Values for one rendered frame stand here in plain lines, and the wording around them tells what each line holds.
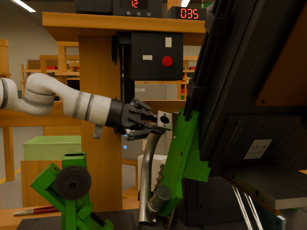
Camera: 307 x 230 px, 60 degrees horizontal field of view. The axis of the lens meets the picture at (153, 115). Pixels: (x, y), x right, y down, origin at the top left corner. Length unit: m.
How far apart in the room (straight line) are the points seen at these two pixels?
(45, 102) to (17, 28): 11.20
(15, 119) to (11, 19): 10.99
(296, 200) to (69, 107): 0.52
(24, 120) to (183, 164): 0.65
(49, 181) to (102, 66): 0.46
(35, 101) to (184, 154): 0.37
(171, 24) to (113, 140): 0.44
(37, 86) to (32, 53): 10.85
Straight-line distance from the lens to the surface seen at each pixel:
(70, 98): 0.67
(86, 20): 0.85
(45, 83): 0.67
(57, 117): 1.05
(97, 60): 0.95
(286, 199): 0.54
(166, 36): 0.88
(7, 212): 1.15
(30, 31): 11.65
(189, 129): 0.62
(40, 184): 0.65
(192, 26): 0.90
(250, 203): 0.69
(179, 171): 0.63
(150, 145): 0.77
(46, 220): 0.99
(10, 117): 1.08
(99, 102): 0.67
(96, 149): 0.97
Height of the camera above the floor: 1.32
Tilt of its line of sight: 6 degrees down
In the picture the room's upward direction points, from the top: straight up
